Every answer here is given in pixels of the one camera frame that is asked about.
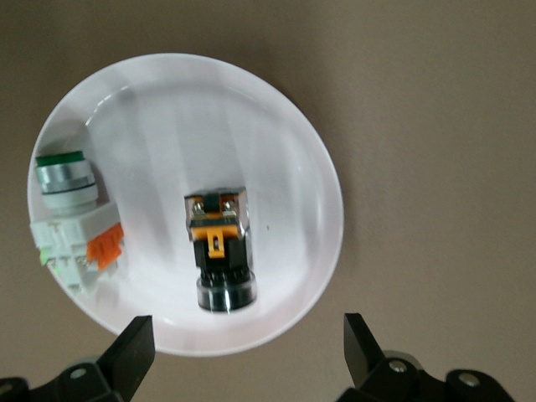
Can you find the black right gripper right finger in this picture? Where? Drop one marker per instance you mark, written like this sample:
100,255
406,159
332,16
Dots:
364,364

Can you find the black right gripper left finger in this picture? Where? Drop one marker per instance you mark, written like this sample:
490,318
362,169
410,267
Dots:
125,360

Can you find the black orange push-button switch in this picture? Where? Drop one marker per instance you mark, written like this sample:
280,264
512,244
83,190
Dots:
218,259

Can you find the pink round plate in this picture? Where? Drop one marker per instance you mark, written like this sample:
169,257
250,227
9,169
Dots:
188,125

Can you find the white green push-button switch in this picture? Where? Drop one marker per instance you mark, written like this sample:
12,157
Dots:
67,184

